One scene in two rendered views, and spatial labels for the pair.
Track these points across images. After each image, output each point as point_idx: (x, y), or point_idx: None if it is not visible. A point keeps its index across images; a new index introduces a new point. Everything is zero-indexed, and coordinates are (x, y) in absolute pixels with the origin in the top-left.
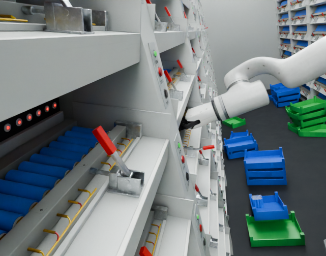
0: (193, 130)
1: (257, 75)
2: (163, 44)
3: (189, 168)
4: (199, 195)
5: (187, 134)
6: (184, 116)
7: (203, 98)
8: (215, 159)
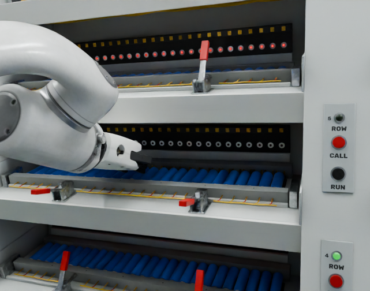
0: (163, 204)
1: (52, 78)
2: (32, 15)
3: (29, 196)
4: (64, 283)
5: (142, 198)
6: (137, 153)
7: None
8: None
